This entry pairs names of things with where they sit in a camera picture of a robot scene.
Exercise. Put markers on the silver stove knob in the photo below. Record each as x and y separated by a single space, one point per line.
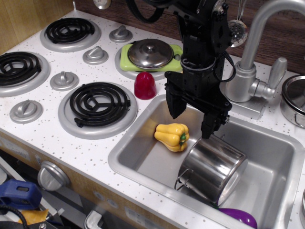
95 56
64 81
120 35

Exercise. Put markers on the silver faucet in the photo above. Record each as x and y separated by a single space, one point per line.
248 94

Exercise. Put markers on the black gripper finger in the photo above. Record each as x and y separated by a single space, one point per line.
211 123
175 102

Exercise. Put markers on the red toy cup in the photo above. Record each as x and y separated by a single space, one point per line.
144 86

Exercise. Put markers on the hanging metal spoon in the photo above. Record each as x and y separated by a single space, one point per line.
102 4

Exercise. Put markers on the back left black burner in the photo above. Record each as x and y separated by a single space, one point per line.
70 35

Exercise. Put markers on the back silver stove knob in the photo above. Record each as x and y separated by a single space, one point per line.
120 35

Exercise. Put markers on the silver sink basin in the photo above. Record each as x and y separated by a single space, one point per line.
267 187

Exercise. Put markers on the steel pot lid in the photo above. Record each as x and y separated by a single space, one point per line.
150 54

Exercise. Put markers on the green toy cutting board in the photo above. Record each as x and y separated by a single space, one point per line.
174 65

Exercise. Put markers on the yellow toy bell pepper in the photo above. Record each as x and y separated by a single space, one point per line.
174 136

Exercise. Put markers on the purple toy eggplant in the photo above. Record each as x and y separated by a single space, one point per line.
239 215

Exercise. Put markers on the silver oven door handle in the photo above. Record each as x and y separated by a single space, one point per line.
93 220

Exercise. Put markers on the steel pot at right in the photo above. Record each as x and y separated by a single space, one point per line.
292 104

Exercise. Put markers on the middle silver stove knob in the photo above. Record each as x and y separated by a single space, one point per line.
95 56

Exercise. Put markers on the blue clamp tool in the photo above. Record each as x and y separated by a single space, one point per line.
20 194

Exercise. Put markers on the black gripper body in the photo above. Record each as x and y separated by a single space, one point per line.
201 89

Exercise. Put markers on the left silver stove knob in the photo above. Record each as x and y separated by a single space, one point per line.
64 81

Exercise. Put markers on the orange tape piece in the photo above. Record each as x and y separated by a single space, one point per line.
34 216

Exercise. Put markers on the front left silver knob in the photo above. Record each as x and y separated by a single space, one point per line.
26 112

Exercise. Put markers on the far left black burner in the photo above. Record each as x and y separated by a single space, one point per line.
22 72

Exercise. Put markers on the silver oven dial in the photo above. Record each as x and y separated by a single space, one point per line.
51 177

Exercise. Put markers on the black burner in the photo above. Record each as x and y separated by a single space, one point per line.
22 72
97 110
70 35

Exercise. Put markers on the hanging metal strainer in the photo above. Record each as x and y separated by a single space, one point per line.
238 27

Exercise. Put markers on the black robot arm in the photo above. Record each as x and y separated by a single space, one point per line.
205 34

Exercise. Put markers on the front black burner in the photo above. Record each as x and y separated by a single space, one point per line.
97 110

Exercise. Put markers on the stainless steel pot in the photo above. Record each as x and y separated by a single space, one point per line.
212 169

